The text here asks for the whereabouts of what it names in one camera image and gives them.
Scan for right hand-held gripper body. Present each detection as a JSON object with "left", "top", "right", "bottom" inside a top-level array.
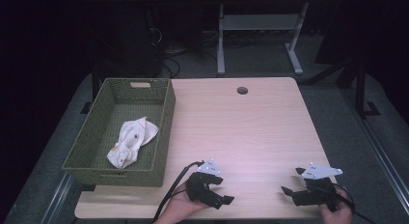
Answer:
[{"left": 292, "top": 162, "right": 343, "bottom": 213}]

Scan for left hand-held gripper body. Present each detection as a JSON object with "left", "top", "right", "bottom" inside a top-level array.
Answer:
[{"left": 185, "top": 157, "right": 223, "bottom": 208}]

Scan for white printed cloth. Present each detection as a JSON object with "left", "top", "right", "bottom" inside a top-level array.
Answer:
[{"left": 106, "top": 116, "right": 160, "bottom": 170}]

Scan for green woven basket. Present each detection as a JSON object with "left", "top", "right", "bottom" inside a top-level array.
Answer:
[{"left": 62, "top": 77, "right": 177, "bottom": 188}]

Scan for person's left hand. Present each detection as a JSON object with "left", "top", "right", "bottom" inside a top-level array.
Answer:
[{"left": 153, "top": 182, "right": 209, "bottom": 224}]

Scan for person's right hand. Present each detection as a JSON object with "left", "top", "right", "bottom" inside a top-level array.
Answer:
[{"left": 319, "top": 188, "right": 354, "bottom": 224}]

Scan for black metal stand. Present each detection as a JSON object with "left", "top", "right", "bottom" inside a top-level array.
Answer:
[{"left": 302, "top": 54, "right": 382, "bottom": 120}]

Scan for dark computer tower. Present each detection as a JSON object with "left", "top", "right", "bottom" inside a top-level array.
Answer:
[{"left": 95, "top": 11, "right": 163, "bottom": 79}]

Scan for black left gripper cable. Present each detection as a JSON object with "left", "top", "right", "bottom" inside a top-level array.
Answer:
[{"left": 151, "top": 159, "right": 205, "bottom": 224}]

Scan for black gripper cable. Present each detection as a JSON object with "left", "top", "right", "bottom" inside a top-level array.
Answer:
[
  {"left": 151, "top": 159, "right": 205, "bottom": 224},
  {"left": 332, "top": 182, "right": 378, "bottom": 224}
]

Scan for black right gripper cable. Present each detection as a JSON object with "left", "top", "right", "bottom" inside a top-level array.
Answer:
[{"left": 332, "top": 182, "right": 378, "bottom": 224}]

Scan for metal floor rail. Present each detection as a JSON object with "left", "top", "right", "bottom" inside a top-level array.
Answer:
[
  {"left": 41, "top": 172, "right": 75, "bottom": 224},
  {"left": 341, "top": 88, "right": 409, "bottom": 208}
]

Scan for black floor cables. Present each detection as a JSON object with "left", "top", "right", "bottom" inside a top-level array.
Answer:
[{"left": 150, "top": 25, "right": 223, "bottom": 79}]

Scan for grey metal desk frame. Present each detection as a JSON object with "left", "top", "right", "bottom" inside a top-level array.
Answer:
[{"left": 216, "top": 1, "right": 310, "bottom": 77}]

